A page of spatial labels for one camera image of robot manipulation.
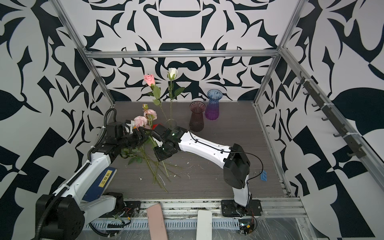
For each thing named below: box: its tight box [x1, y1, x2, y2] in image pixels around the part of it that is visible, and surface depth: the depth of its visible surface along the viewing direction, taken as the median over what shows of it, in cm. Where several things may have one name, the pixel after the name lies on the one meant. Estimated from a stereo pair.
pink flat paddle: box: [146, 203, 168, 240], surface depth 70 cm
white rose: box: [167, 67, 185, 124], surface depth 77 cm
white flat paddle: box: [196, 209, 212, 240], surface depth 67 cm
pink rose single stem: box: [144, 74, 168, 122], surface depth 77 cm
